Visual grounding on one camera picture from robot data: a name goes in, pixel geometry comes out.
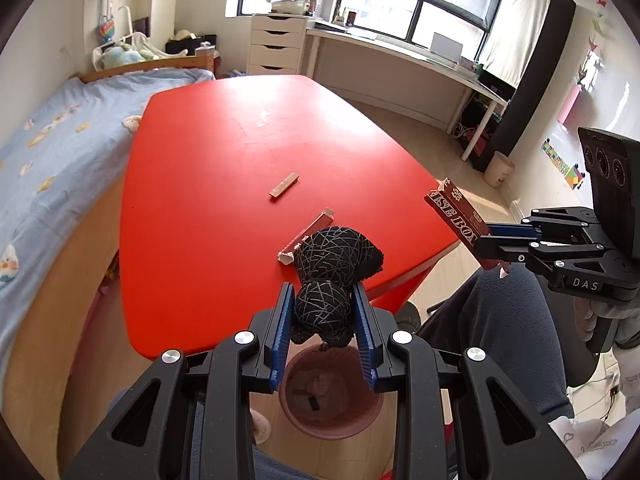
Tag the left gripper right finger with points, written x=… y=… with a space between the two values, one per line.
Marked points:
x=498 y=433

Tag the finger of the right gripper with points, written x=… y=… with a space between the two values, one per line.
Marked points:
x=514 y=249
x=515 y=229

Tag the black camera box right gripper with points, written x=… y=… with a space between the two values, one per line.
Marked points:
x=613 y=164

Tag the white window desk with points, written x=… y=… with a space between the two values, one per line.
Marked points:
x=385 y=75

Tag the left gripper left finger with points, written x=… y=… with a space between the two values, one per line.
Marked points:
x=189 y=416

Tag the white drawer cabinet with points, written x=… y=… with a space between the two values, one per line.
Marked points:
x=276 y=44

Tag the red surprise box carton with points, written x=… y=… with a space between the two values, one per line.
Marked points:
x=464 y=220

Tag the pink trash bin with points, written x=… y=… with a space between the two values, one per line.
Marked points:
x=324 y=395

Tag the bed with blue sheet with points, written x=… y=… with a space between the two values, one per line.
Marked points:
x=55 y=168

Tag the beige floor bin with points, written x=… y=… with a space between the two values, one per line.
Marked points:
x=499 y=168

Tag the red table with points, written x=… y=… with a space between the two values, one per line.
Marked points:
x=199 y=233

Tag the red carton with chinese text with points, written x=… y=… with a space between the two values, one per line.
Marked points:
x=324 y=219

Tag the rainbow hanging toy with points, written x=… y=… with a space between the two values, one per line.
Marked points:
x=106 y=29

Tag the green blue plush pile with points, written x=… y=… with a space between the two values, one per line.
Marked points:
x=132 y=49

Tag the wooden gold strip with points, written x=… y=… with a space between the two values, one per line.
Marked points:
x=283 y=186

